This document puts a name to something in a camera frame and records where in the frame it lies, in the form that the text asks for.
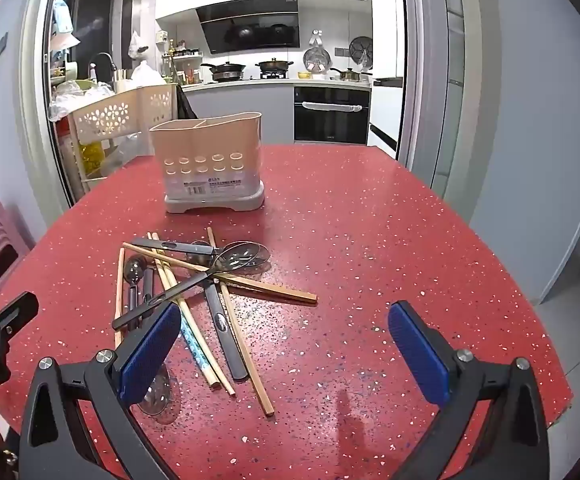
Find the black garment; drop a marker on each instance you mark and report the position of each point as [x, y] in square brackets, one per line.
[184, 105]

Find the green basin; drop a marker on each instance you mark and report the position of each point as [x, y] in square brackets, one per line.
[87, 86]

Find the blue patterned wooden chopstick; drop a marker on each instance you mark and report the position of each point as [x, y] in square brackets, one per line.
[197, 350]

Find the grey wall switch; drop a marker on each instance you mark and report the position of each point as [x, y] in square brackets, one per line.
[1, 44]

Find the steel saucepan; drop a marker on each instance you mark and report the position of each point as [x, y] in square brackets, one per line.
[349, 76]

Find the dark window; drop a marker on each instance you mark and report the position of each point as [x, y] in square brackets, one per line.
[95, 15]

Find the clear plastic bag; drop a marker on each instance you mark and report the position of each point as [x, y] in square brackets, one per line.
[130, 152]

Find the blue package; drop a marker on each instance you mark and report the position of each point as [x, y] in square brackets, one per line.
[61, 17]

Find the grey sliding door frame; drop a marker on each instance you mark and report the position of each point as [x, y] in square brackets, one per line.
[419, 60]
[35, 85]

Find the hanging white plastic bag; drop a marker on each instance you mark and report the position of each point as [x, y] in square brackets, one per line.
[137, 47]

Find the beige plastic trolley cart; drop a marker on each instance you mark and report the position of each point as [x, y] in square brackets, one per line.
[120, 110]

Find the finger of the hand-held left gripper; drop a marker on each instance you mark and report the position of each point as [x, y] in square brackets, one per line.
[15, 310]

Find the hanging metal strainer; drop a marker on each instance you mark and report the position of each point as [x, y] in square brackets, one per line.
[316, 59]

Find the beige plastic utensil holder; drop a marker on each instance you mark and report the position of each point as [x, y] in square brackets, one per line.
[205, 140]

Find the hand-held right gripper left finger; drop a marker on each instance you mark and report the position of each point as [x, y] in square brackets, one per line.
[150, 350]

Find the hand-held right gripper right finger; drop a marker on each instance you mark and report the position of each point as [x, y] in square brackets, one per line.
[414, 350]

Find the yellow oil bottle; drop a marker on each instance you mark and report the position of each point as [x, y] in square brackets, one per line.
[92, 160]

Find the black kitchen faucet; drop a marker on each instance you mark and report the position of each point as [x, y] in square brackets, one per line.
[102, 55]

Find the spice rack with bottles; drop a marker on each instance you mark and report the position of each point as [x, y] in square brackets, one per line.
[182, 62]

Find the round metal steamer rack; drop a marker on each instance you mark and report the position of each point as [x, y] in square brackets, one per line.
[359, 49]

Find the black wok with lid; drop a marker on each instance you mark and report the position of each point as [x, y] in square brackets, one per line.
[225, 67]

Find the white refrigerator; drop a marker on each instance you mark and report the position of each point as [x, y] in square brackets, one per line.
[384, 35]

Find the clear crumpled plastic bags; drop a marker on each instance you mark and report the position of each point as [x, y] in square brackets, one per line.
[70, 100]

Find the cooking pot with lid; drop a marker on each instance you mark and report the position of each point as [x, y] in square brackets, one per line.
[274, 66]

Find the black built-in oven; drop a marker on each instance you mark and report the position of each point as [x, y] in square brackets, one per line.
[330, 127]

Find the grey base cabinets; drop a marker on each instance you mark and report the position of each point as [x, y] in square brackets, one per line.
[250, 115]

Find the black range hood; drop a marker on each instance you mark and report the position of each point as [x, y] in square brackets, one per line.
[250, 25]

